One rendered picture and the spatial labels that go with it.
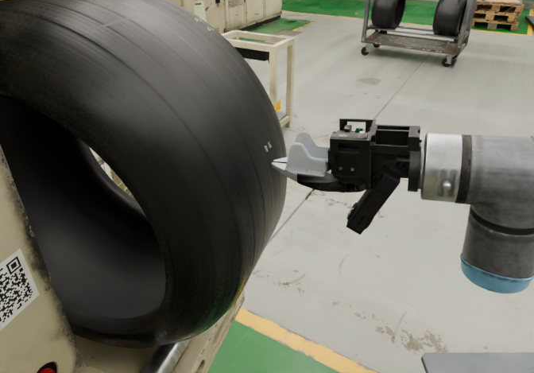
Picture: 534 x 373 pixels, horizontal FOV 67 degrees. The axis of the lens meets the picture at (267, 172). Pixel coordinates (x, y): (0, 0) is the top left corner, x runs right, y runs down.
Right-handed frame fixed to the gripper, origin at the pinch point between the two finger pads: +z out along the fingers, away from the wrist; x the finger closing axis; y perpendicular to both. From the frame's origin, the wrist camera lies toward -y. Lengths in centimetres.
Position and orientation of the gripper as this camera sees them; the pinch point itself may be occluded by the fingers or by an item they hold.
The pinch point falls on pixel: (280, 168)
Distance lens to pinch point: 62.3
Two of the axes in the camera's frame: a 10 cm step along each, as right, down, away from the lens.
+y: -1.0, -8.7, -4.9
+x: -3.3, 4.9, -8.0
